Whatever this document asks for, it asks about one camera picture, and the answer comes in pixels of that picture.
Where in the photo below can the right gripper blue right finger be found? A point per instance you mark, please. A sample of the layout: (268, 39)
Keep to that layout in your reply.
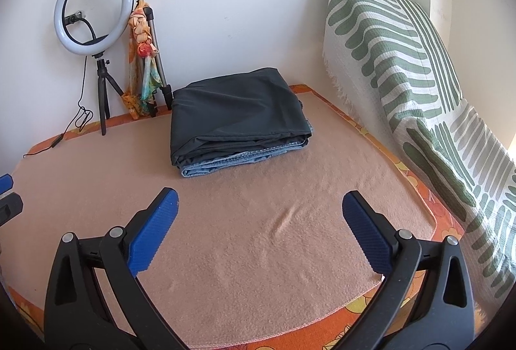
(374, 233)

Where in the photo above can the pink fleece blanket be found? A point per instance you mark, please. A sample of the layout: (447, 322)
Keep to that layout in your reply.
(217, 212)

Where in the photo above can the green striped white cushion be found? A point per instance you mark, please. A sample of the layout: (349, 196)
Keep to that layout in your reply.
(396, 78)

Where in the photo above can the dark grey pants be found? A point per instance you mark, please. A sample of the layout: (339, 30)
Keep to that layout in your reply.
(224, 115)

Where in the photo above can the folded grey tripod stand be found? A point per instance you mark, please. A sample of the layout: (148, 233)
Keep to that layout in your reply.
(165, 87)

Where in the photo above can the white ring light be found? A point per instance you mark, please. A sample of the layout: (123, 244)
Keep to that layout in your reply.
(108, 19)

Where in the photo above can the orange floral scarf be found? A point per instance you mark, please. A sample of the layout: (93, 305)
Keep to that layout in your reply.
(144, 79)

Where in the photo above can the light blue folded jeans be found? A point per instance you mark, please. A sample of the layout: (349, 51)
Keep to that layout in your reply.
(206, 167)

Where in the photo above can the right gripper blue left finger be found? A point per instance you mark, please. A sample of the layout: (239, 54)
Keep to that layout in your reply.
(148, 228)

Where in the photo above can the black mini tripod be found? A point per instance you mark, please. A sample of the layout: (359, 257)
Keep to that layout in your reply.
(104, 78)

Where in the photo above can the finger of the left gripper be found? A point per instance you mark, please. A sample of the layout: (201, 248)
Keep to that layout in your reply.
(6, 183)
(10, 206)

